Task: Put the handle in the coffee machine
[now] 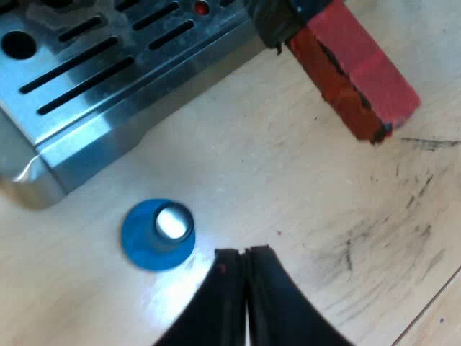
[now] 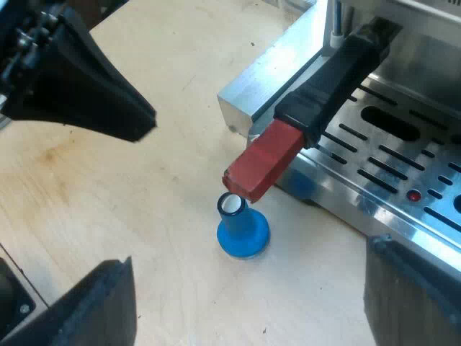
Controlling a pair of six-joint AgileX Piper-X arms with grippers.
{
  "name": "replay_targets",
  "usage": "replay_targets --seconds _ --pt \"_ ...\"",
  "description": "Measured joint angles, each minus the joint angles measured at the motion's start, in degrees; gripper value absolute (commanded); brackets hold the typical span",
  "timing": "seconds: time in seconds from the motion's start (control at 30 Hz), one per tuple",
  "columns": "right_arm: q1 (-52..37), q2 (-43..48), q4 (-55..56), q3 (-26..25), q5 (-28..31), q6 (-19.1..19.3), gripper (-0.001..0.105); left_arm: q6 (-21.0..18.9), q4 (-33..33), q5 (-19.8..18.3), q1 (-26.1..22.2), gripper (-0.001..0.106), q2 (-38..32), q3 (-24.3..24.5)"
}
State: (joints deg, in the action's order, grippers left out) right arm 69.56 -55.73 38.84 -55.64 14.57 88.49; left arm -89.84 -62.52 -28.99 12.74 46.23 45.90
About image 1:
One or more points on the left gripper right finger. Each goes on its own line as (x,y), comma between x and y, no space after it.
(281,310)

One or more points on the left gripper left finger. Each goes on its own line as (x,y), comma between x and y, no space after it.
(216,306)

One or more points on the steel espresso machine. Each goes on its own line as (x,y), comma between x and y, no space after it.
(90,86)

